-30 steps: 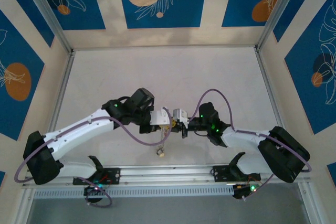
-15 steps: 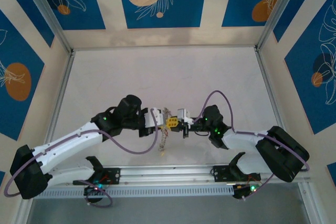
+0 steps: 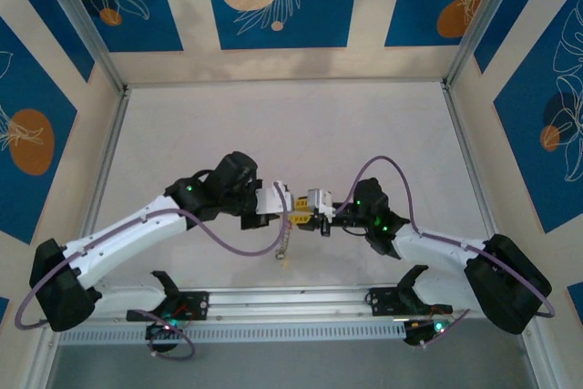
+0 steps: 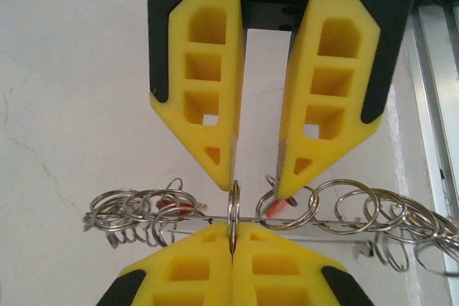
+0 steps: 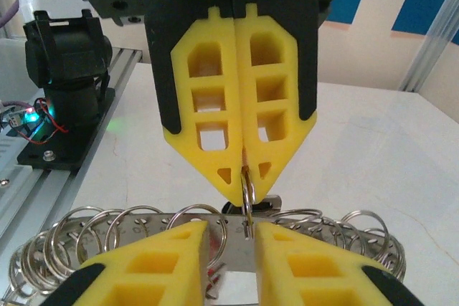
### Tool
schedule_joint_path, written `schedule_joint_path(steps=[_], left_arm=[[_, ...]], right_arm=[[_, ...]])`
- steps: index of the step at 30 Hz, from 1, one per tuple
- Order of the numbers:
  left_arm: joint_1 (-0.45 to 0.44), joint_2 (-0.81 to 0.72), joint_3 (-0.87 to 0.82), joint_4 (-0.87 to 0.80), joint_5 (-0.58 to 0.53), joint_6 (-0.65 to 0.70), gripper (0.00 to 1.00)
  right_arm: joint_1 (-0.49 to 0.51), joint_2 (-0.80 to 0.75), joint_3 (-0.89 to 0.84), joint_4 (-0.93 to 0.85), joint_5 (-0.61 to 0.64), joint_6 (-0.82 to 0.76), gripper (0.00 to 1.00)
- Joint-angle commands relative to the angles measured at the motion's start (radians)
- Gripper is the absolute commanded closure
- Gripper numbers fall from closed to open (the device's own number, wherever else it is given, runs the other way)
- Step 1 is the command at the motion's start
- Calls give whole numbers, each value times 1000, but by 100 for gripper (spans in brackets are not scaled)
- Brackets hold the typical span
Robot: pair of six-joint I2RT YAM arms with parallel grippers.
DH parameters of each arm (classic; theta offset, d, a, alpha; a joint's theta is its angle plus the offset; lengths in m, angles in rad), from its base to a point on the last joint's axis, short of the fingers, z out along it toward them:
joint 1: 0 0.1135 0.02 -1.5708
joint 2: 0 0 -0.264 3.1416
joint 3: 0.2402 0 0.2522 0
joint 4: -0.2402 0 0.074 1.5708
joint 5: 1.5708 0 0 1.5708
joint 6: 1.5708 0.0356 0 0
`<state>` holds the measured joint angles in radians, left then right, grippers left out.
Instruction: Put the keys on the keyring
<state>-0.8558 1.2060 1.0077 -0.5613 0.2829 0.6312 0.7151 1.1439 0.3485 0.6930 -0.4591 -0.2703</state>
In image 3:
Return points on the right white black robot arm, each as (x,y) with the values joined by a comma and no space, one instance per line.
(437,248)

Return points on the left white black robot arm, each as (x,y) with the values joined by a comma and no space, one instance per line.
(127,234)

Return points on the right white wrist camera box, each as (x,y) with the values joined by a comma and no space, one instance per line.
(321,202)

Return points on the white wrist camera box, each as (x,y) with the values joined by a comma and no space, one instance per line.
(273,197)
(321,202)

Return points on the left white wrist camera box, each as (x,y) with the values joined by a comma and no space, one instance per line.
(273,197)

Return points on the aluminium mounting rail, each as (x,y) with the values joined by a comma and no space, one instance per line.
(282,302)

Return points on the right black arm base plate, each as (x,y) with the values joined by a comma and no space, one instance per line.
(382,300)

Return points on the aluminium table side rail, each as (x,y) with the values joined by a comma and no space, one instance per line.
(464,147)
(109,156)

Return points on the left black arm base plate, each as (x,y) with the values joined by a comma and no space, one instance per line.
(196,304)

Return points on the aluminium frame post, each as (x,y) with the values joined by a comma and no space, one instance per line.
(483,11)
(82,20)

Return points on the aluminium frame leg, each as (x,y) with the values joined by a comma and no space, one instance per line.
(539,357)
(41,361)

